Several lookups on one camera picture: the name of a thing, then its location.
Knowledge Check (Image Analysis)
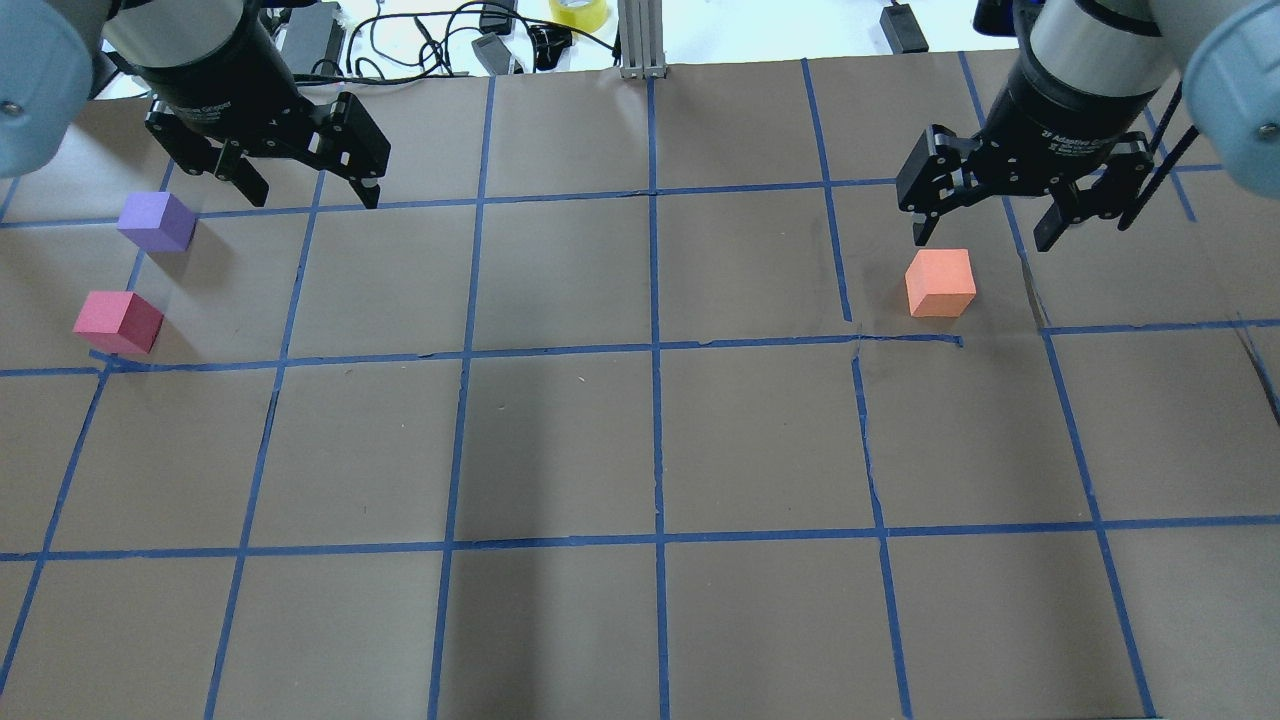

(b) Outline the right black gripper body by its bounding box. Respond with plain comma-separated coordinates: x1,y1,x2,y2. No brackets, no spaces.
970,45,1166,199

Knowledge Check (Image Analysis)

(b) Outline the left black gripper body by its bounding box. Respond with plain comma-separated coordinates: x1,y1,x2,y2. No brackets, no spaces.
118,15,346,170

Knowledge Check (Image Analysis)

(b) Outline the orange foam block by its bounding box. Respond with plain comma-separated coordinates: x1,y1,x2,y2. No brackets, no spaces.
904,249,977,319

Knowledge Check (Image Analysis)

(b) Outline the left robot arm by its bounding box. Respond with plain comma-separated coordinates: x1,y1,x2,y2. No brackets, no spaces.
1,1,390,209

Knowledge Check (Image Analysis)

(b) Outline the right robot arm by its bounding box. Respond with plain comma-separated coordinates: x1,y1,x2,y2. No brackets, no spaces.
895,1,1279,252

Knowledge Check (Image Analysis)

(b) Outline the purple foam block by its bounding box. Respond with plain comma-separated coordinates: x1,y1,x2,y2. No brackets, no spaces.
115,191,198,252

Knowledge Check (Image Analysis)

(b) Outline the black power adapter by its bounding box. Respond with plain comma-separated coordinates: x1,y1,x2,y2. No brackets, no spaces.
879,1,931,55

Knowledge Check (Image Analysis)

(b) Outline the red foam block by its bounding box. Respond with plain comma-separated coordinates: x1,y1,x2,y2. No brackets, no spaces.
73,290,165,355

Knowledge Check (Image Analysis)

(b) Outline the yellow tape roll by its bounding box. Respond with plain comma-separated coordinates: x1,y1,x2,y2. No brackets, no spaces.
548,0,611,33

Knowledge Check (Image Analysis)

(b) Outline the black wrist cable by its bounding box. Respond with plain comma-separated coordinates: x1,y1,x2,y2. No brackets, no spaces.
1117,85,1201,233

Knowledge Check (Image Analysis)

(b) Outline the black cable bundle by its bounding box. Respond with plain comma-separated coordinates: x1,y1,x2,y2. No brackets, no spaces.
291,0,616,86

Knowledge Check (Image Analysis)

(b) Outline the aluminium frame post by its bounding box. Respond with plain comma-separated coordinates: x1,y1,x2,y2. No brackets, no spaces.
616,0,668,79

